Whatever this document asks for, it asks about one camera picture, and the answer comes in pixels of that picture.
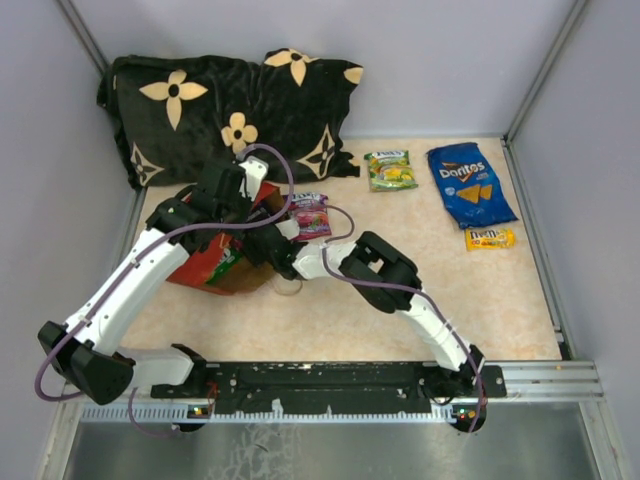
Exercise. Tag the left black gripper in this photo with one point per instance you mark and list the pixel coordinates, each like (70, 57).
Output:
(247, 204)

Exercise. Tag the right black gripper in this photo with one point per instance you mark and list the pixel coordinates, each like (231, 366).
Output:
(250, 251)

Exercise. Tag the red brown paper bag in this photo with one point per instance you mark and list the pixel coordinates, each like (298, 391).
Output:
(242, 279)

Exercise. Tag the green Fox's candy packet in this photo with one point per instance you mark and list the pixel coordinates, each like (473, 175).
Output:
(390, 170)

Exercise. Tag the yellow M&M's packet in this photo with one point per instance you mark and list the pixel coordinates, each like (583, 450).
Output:
(489, 239)

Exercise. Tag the blue Doritos chip bag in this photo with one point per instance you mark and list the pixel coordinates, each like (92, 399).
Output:
(469, 187)

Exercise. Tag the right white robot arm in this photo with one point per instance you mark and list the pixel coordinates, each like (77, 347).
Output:
(387, 280)

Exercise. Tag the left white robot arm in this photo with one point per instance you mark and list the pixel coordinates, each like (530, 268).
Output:
(86, 349)

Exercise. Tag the black flower pattern pillow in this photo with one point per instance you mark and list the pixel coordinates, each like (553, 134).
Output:
(171, 117)

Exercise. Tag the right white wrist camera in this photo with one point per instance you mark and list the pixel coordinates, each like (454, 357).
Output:
(289, 229)

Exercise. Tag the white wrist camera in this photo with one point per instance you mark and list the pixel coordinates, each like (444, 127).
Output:
(289, 229)
(255, 171)

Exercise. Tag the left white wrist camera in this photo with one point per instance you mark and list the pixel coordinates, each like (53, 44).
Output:
(255, 171)

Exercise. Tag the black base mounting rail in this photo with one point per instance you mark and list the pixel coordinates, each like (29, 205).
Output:
(317, 403)

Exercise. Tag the aluminium frame rail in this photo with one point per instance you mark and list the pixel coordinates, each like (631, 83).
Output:
(550, 377)

